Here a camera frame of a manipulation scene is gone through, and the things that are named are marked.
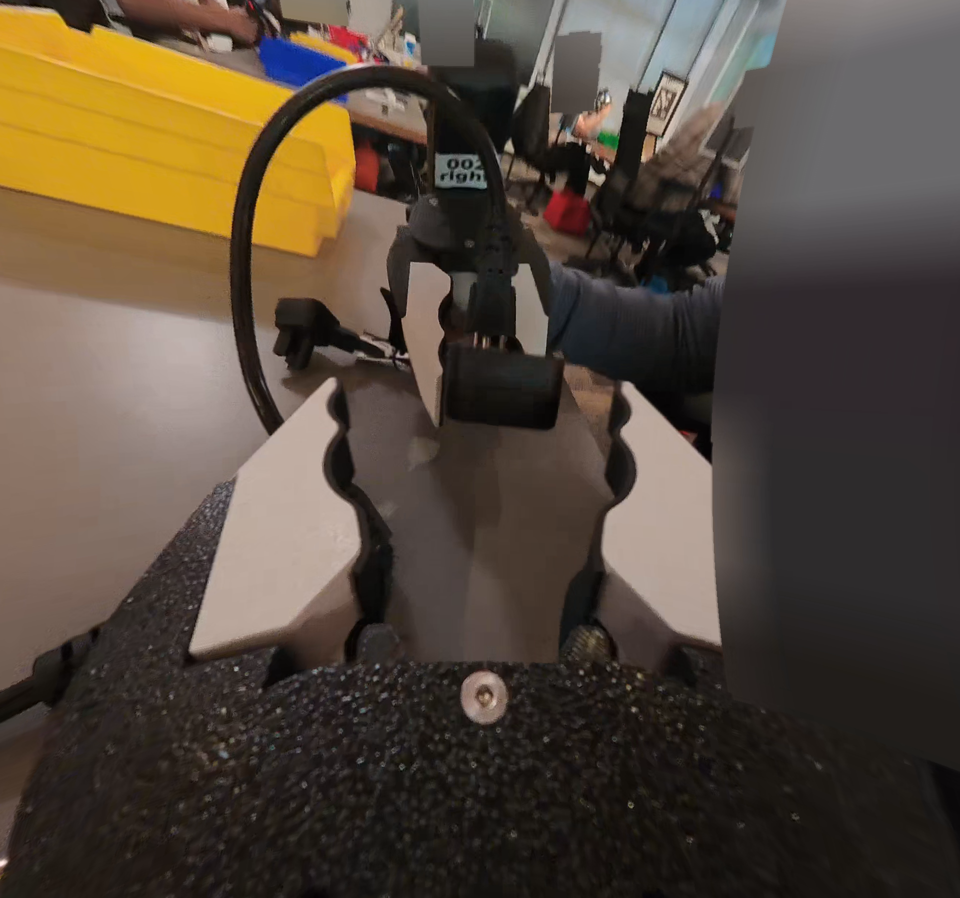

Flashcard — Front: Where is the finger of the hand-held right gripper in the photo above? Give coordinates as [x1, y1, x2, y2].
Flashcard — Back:
[512, 245, 554, 357]
[407, 260, 454, 428]

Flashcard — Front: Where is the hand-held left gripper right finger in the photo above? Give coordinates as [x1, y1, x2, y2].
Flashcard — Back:
[558, 379, 723, 665]

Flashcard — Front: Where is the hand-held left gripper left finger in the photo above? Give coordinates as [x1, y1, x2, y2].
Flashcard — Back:
[187, 376, 399, 665]

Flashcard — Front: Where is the black power plug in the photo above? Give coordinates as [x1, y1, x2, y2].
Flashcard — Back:
[448, 219, 525, 353]

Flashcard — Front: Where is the black power adapter block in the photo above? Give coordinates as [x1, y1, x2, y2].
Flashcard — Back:
[441, 346, 566, 432]

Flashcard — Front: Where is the black power cable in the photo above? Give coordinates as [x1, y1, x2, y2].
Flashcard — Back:
[230, 64, 519, 436]

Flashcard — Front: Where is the person's right forearm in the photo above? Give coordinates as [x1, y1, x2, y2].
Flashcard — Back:
[546, 262, 727, 395]

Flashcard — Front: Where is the black angled plug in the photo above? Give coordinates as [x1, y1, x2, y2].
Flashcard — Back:
[272, 296, 411, 374]

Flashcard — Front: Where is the red box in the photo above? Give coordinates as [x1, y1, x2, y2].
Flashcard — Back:
[543, 189, 595, 233]

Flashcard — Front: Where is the background work table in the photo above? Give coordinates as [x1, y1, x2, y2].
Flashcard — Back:
[347, 91, 433, 147]

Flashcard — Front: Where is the yellow plastic bin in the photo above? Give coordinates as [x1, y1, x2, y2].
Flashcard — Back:
[0, 155, 339, 260]
[0, 118, 355, 224]
[0, 7, 357, 187]

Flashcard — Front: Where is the black office chair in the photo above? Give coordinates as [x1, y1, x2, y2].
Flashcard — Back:
[588, 163, 723, 280]

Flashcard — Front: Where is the blue plastic bin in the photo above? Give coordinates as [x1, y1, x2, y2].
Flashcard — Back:
[258, 35, 351, 106]

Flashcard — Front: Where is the framed sign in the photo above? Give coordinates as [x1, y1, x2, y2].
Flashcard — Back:
[647, 71, 690, 139]

